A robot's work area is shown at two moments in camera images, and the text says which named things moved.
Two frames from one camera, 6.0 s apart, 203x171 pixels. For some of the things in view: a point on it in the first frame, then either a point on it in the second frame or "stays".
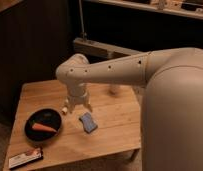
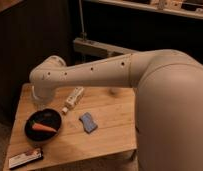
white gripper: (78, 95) to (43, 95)
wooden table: (114, 126) stays
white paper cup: (115, 88) stays
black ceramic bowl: (46, 116) stays
